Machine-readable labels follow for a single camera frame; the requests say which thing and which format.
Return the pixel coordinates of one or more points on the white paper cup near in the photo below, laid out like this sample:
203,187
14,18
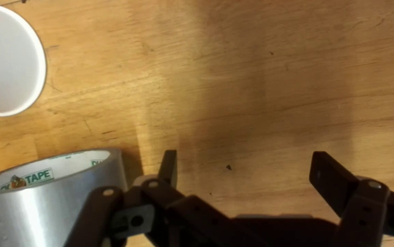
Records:
22,64

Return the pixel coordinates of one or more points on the silver duct tape roll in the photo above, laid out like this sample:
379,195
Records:
40,201

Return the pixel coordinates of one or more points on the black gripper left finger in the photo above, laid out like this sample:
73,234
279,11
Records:
153,208

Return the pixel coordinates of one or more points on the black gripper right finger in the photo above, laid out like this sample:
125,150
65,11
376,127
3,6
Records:
364,206

